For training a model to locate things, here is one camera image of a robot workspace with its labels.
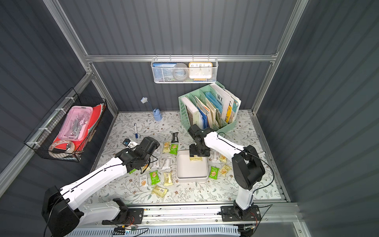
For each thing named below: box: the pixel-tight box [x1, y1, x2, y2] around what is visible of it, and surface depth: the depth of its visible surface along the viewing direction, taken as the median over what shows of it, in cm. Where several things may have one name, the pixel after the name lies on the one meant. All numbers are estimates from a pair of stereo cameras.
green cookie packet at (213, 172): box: [208, 165, 221, 180], surface depth 89 cm
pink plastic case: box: [57, 105, 94, 142], surface depth 74 cm
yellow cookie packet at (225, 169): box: [218, 164, 233, 177], surface depth 90 cm
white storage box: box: [176, 149, 209, 183], surface depth 93 cm
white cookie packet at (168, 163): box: [161, 156, 173, 170], surface depth 92 cm
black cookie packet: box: [170, 132, 179, 144], surface depth 106 cm
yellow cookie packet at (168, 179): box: [163, 172, 174, 187], surface depth 86 cm
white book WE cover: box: [209, 83, 231, 121], surface depth 98 cm
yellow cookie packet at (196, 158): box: [189, 156, 203, 162], surface depth 95 cm
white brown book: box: [181, 96, 200, 126], surface depth 89 cm
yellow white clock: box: [188, 61, 214, 79], surface depth 90 cm
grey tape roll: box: [172, 62, 190, 81], surface depth 89 cm
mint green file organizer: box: [178, 81, 242, 135], surface depth 96 cm
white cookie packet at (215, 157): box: [210, 151, 222, 164], surface depth 95 cm
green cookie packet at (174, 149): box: [168, 143, 179, 156], surface depth 99 cm
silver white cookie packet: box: [139, 174, 149, 187], surface depth 86 cm
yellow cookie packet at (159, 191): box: [151, 184, 169, 198], surface depth 82 cm
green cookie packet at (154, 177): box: [149, 170, 161, 186], surface depth 87 cm
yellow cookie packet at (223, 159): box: [219, 154, 228, 164], surface depth 94 cm
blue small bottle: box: [140, 96, 163, 121], surface depth 113 cm
